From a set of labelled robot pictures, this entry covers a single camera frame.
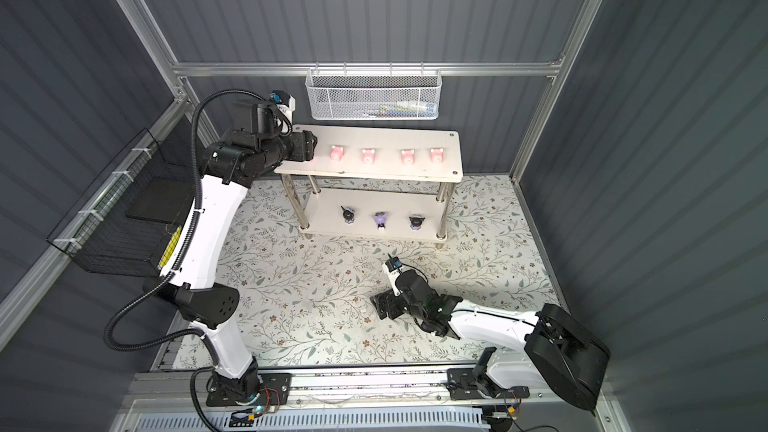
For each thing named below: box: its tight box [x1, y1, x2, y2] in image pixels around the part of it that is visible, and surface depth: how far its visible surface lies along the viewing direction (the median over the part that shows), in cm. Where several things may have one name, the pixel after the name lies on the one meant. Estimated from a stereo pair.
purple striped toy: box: [408, 215, 425, 231], surface depth 98 cm
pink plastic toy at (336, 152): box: [330, 145, 344, 161], surface depth 79 cm
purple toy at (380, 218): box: [374, 211, 388, 230], surface depth 99 cm
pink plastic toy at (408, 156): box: [401, 149, 415, 165], surface depth 77 cm
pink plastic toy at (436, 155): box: [430, 148, 444, 163], surface depth 78 cm
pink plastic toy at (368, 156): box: [361, 148, 376, 165], surface depth 78 cm
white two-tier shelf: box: [274, 124, 463, 240], surface depth 86 cm
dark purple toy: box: [340, 205, 355, 224], surface depth 98 cm
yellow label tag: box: [157, 226, 182, 269], surface depth 69 cm
